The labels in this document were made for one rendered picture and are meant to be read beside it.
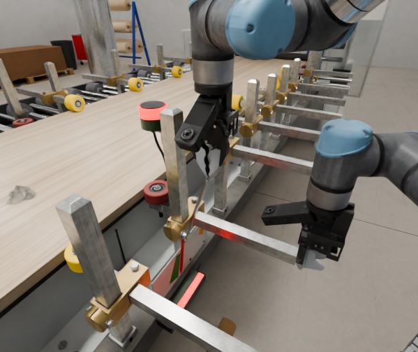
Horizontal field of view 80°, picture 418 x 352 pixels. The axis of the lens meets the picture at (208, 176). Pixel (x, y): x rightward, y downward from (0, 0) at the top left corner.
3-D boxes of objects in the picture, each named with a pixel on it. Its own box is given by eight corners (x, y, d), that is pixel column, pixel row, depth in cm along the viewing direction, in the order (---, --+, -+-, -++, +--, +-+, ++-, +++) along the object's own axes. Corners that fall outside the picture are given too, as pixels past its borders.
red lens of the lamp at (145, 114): (173, 113, 55) (172, 103, 54) (155, 121, 51) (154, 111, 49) (151, 109, 57) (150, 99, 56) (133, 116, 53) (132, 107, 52)
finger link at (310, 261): (319, 286, 56) (328, 259, 51) (292, 276, 59) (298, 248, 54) (320, 276, 58) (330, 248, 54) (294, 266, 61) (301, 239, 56)
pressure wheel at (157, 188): (178, 212, 79) (176, 183, 73) (163, 228, 74) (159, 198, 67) (158, 204, 83) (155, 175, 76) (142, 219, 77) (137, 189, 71)
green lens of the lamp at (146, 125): (174, 123, 56) (173, 114, 55) (157, 133, 52) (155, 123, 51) (153, 119, 59) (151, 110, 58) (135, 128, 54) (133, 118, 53)
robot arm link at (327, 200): (305, 186, 45) (313, 166, 51) (301, 207, 47) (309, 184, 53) (352, 198, 42) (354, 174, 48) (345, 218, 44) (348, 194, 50)
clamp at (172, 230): (204, 214, 75) (204, 201, 73) (179, 244, 65) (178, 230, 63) (188, 208, 78) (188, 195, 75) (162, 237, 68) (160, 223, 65)
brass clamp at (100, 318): (153, 282, 57) (151, 268, 54) (107, 339, 47) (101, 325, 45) (132, 271, 60) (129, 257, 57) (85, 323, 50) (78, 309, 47)
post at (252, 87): (248, 186, 116) (259, 78, 90) (245, 191, 114) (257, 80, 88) (241, 184, 118) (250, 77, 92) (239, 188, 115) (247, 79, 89)
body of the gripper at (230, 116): (239, 135, 56) (242, 79, 49) (221, 151, 50) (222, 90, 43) (209, 128, 59) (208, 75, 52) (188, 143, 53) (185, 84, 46)
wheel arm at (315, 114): (340, 120, 111) (342, 112, 109) (339, 123, 108) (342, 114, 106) (236, 103, 131) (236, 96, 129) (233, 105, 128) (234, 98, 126)
